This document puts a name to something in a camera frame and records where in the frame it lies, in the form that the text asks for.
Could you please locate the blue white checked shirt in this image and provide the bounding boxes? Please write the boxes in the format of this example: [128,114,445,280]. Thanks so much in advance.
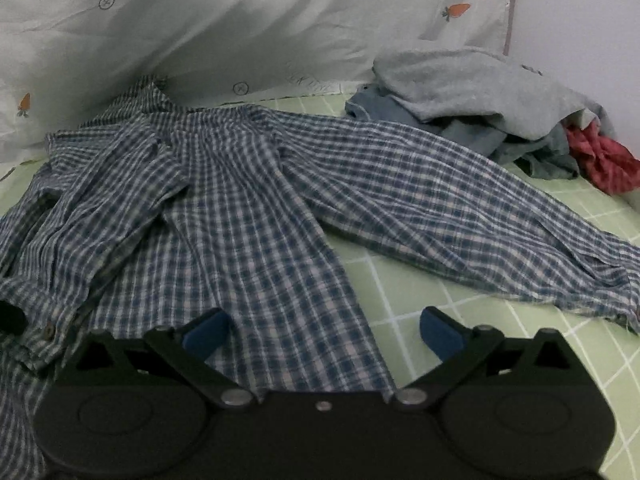
[0,75,640,480]

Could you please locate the dark green garment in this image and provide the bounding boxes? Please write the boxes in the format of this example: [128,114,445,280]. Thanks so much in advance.
[494,124,582,182]

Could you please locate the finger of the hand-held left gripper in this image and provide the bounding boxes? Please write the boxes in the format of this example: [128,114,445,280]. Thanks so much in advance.
[0,301,27,337]

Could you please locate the red patterned garment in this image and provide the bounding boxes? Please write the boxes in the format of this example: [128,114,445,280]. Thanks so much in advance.
[564,121,640,197]

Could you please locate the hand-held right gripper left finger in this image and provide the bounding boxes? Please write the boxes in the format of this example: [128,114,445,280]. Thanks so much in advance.
[69,308,261,414]

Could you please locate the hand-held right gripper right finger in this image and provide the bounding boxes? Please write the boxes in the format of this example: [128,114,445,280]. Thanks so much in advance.
[391,306,584,412]

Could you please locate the carrot printed pale curtain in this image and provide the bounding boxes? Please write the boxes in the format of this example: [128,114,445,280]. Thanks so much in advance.
[0,0,519,162]

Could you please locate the light grey garment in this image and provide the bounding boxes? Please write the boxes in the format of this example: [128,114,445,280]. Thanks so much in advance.
[372,46,617,142]

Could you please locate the blue denim jeans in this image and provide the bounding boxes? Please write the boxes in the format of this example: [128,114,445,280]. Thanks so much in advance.
[345,86,507,163]

